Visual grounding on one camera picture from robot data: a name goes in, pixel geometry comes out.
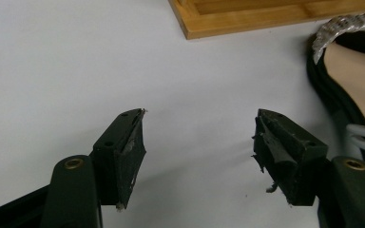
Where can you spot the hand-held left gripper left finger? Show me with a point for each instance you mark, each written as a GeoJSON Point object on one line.
{"type": "Point", "coordinates": [120, 158]}

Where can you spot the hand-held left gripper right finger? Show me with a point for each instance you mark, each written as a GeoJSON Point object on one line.
{"type": "Point", "coordinates": [291, 158]}

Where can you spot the silver block heel sandal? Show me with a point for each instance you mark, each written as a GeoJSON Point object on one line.
{"type": "Point", "coordinates": [355, 72]}

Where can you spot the wooden tray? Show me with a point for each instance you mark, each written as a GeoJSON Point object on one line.
{"type": "Point", "coordinates": [234, 25]}

